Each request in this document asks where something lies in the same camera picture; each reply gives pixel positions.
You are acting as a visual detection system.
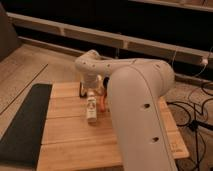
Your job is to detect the black mat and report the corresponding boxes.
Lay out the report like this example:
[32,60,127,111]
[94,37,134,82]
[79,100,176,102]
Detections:
[0,84,52,167]

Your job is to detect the small white bottle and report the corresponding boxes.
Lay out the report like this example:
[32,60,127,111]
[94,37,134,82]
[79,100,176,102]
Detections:
[86,91,97,123]

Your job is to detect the black floor cables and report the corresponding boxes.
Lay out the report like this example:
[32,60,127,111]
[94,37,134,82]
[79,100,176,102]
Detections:
[166,79,213,171]

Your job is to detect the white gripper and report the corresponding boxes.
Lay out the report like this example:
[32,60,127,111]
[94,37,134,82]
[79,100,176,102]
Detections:
[79,75,100,98]

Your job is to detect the white shelf rail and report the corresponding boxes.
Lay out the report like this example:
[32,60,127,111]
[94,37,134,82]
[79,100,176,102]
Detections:
[7,12,213,68]

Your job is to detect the wooden board table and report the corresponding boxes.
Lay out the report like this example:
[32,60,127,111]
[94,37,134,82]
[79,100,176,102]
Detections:
[36,82,190,171]

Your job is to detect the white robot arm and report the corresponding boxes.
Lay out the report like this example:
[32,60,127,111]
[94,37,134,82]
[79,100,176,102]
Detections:
[75,50,177,171]

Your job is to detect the white wall plug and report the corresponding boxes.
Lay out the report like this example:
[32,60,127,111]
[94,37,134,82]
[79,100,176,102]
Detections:
[200,58,209,66]

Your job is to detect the orange carrot toy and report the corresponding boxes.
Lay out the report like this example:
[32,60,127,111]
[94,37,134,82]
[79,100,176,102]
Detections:
[99,95,106,112]

